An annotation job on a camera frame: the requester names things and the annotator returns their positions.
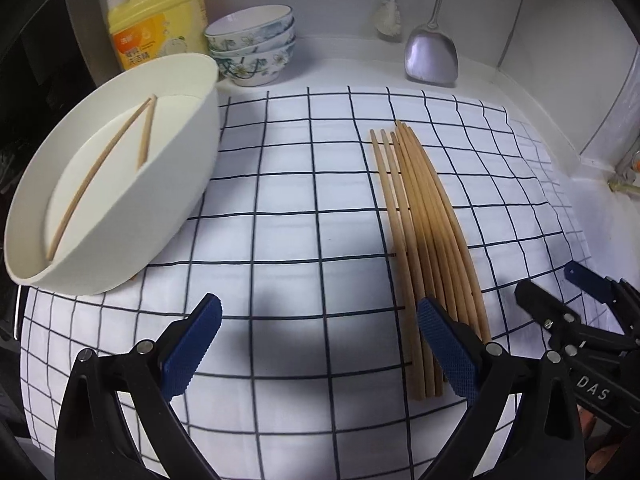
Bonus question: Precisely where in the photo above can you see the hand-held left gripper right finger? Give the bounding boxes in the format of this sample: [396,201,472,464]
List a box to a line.
[415,296,587,480]

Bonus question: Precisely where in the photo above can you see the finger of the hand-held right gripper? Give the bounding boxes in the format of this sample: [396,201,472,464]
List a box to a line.
[564,261,640,332]
[514,279,640,362]

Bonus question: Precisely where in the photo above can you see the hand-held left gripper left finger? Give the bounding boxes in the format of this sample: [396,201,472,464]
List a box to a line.
[54,293,223,480]

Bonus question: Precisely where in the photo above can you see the bundle of wooden chopsticks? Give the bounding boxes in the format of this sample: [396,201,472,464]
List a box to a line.
[370,120,493,402]

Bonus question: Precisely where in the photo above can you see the white oval plastic basin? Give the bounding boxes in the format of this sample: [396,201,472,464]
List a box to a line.
[4,52,221,296]

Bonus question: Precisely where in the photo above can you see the wooden chopstick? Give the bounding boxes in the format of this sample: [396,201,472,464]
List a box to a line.
[137,95,158,168]
[46,96,152,262]

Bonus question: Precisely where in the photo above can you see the white checked cloth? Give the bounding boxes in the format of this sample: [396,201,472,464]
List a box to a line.
[20,85,598,480]

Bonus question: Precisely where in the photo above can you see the metal spatula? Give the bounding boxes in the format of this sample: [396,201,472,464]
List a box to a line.
[404,0,460,84]

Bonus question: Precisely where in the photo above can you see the floral ceramic bowl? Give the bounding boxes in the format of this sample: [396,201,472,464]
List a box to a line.
[215,42,297,87]
[207,30,297,63]
[205,4,296,50]

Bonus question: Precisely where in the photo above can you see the white dish brush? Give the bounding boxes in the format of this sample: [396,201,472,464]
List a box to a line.
[372,0,406,41]

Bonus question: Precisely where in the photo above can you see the black stove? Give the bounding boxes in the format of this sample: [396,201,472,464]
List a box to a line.
[0,0,96,196]

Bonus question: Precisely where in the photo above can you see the yellow detergent pump bottle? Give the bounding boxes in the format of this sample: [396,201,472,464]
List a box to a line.
[87,0,209,73]

